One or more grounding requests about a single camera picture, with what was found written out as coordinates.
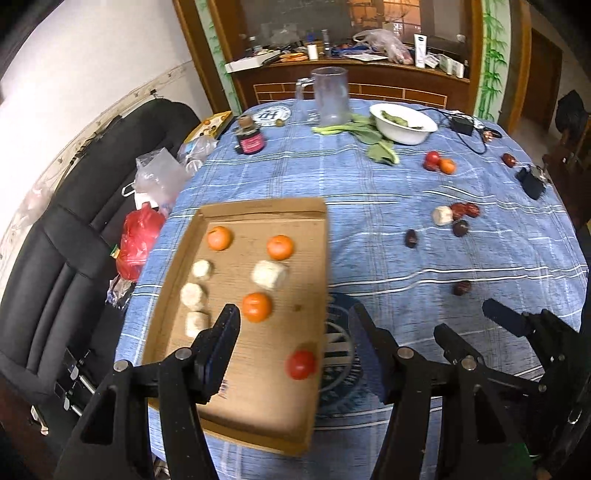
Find dark backpack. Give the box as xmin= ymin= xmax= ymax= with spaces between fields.
xmin=556 ymin=90 xmax=589 ymax=134

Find black leather chair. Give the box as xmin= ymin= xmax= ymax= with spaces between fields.
xmin=0 ymin=99 xmax=201 ymax=416

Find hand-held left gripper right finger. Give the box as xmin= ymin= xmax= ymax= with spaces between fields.
xmin=350 ymin=304 xmax=525 ymax=480

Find black power cable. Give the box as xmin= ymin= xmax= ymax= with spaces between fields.
xmin=422 ymin=108 xmax=490 ymax=155

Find yellow snack box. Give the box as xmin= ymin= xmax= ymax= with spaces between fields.
xmin=184 ymin=111 xmax=234 ymax=144

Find wooden chair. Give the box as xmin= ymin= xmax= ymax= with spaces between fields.
xmin=542 ymin=124 xmax=591 ymax=232

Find green leaves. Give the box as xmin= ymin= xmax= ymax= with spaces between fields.
xmin=381 ymin=110 xmax=423 ymax=129

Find red plastic bag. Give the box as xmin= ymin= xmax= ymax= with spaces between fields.
xmin=115 ymin=203 xmax=166 ymax=281

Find round white coaster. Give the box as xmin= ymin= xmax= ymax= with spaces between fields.
xmin=253 ymin=104 xmax=293 ymax=126

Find cardboard tray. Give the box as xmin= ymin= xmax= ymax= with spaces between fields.
xmin=139 ymin=198 xmax=329 ymax=457

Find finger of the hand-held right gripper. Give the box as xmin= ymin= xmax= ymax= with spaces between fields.
xmin=482 ymin=299 xmax=539 ymax=340
xmin=433 ymin=323 xmax=546 ymax=394

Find clear plastic pitcher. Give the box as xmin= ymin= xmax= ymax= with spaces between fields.
xmin=294 ymin=67 xmax=350 ymax=127

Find blue checked tablecloth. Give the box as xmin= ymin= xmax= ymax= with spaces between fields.
xmin=115 ymin=98 xmax=589 ymax=480

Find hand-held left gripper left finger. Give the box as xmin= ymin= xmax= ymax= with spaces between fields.
xmin=54 ymin=302 xmax=242 ymax=480

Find wooden cabinet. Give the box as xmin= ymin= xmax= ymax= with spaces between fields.
xmin=173 ymin=0 xmax=485 ymax=127

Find bamboo wall sticker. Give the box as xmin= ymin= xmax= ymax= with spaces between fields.
xmin=478 ymin=0 xmax=509 ymax=123

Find white bowl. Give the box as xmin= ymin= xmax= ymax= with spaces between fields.
xmin=369 ymin=102 xmax=438 ymax=145

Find wooden door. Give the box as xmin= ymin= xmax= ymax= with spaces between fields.
xmin=522 ymin=28 xmax=564 ymax=134

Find white boxes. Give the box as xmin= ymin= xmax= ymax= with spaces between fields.
xmin=427 ymin=53 xmax=467 ymax=77

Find clear plastic bag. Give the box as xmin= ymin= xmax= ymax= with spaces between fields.
xmin=134 ymin=148 xmax=190 ymax=217
xmin=178 ymin=135 xmax=219 ymax=176

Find pink plastic bag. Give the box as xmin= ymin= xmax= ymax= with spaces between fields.
xmin=353 ymin=28 xmax=414 ymax=65

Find dark bottle with pink label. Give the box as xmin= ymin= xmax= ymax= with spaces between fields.
xmin=234 ymin=114 xmax=266 ymax=155

